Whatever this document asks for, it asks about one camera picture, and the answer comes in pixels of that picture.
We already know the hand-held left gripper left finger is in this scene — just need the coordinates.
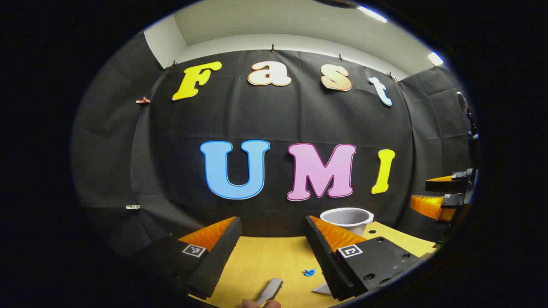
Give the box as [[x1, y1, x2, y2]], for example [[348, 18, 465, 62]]
[[137, 216, 242, 300]]

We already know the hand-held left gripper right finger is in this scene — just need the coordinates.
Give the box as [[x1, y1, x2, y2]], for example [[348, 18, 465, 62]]
[[305, 215, 431, 301]]

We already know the grey ribbed garbage bin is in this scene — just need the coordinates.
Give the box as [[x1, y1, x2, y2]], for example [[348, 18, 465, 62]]
[[320, 207, 374, 237]]

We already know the small grey broom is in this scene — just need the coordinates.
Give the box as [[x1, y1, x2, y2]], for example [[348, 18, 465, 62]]
[[256, 278, 283, 306]]

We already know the yellow wooden desktop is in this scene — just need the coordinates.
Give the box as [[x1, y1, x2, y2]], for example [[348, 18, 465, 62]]
[[188, 221, 437, 308]]

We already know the black backdrop cloth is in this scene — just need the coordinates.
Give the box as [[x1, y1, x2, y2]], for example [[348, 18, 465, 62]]
[[71, 32, 482, 257]]

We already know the long ceiling light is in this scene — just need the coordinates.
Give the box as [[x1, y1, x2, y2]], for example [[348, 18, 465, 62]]
[[357, 5, 388, 23]]

